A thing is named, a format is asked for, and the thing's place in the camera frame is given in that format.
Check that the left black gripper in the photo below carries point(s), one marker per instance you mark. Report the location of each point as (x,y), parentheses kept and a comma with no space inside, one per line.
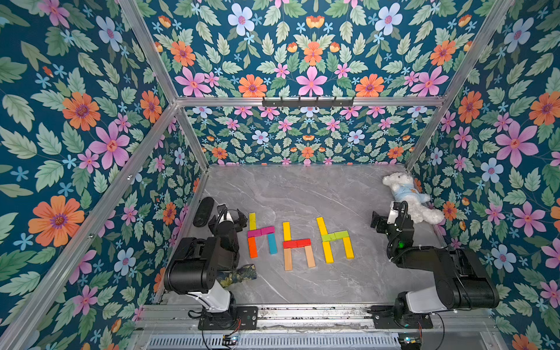
(235,224)

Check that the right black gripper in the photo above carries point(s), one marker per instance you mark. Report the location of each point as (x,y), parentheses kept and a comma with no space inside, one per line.
(389,222)

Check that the magenta block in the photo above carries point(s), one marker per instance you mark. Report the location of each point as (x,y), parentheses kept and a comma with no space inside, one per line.
(254,233)
(267,230)

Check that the long orange block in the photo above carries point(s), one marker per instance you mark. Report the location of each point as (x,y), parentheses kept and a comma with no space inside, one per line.
(253,250)

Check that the teal blue block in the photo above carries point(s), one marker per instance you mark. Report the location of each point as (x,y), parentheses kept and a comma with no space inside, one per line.
(273,249)

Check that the long yellow block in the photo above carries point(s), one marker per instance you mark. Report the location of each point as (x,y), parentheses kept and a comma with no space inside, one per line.
(329,259)
(287,231)

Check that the red block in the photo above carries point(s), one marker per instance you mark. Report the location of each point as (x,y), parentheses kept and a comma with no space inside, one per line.
(303,243)
(290,244)

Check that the lime green square block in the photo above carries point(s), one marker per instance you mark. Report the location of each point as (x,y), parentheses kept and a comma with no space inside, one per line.
(329,237)

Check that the natural wood block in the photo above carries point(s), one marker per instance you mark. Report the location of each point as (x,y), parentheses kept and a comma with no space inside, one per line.
(309,256)
(288,260)

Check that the small lime green block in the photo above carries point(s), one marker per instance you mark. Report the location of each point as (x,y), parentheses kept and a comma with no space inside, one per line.
(341,235)

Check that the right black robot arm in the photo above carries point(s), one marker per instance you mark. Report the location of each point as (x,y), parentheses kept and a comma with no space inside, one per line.
(460,280)

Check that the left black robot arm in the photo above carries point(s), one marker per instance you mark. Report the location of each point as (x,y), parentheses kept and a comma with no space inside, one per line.
(196,263)

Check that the black oval case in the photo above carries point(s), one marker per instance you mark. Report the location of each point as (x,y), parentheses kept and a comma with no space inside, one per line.
(204,212)

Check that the white teddy bear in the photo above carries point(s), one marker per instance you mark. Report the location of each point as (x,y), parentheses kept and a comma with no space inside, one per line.
(403,189)

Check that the floral patterned pouch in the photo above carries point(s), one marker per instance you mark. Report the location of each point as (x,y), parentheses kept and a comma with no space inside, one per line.
(245,273)

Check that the aluminium frame post back left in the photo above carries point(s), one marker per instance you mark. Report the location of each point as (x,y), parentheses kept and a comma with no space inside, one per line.
(145,39)

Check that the aluminium frame post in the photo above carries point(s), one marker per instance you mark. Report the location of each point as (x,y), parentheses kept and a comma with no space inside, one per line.
(489,27)
(145,39)

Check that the metal base rail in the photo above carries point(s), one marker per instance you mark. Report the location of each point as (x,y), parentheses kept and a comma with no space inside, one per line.
(322,316)

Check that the horizontal aluminium frame bar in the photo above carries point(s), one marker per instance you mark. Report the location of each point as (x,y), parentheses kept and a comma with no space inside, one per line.
(376,101)

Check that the black hook rail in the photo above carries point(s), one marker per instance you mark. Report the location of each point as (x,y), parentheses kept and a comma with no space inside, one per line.
(298,102)

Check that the aluminium frame post back right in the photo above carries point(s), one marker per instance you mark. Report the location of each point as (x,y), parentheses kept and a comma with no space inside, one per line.
(489,27)

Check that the left aluminium frame bar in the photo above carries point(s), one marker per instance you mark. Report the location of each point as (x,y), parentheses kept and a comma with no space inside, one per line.
(49,288)

